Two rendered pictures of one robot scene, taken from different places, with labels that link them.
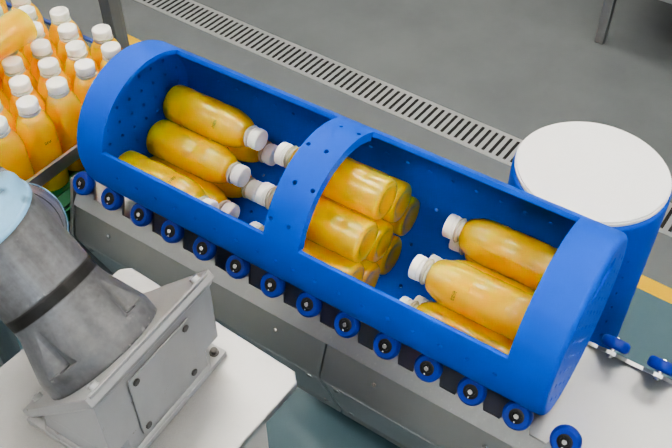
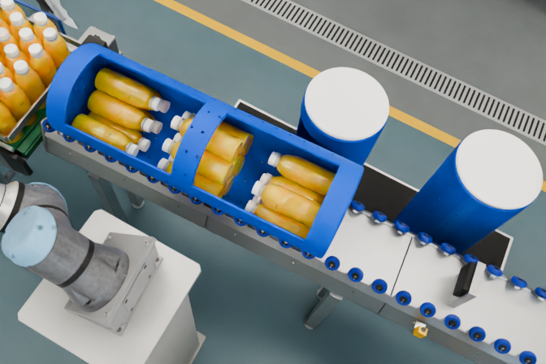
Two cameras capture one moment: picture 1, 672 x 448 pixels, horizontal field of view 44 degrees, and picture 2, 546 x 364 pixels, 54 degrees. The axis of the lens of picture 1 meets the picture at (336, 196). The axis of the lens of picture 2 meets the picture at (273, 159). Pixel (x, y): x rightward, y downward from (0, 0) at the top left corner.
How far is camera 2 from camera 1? 51 cm
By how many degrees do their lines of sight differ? 22
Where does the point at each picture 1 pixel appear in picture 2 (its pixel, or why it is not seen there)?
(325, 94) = not seen: outside the picture
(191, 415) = (150, 295)
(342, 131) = (210, 116)
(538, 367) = (319, 246)
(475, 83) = not seen: outside the picture
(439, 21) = not seen: outside the picture
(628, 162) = (366, 96)
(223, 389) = (164, 279)
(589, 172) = (345, 104)
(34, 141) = (14, 104)
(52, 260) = (74, 255)
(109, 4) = not seen: outside the picture
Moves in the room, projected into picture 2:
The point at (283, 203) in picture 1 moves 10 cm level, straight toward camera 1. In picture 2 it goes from (180, 162) to (187, 197)
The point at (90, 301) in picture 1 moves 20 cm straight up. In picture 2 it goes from (97, 270) to (74, 240)
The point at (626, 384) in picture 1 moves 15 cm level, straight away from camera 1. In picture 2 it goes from (361, 224) to (377, 185)
